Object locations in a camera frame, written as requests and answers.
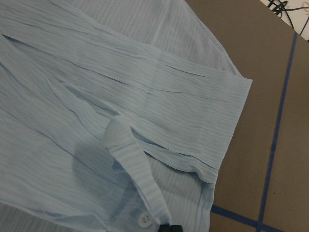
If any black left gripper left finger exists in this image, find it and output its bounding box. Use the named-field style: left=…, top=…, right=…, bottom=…
left=158, top=224, right=170, bottom=232

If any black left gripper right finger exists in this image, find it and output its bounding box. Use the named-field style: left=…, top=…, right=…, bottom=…
left=170, top=225, right=183, bottom=232

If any light blue button-up shirt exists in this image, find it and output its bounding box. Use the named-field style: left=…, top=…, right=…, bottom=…
left=0, top=0, right=252, bottom=232

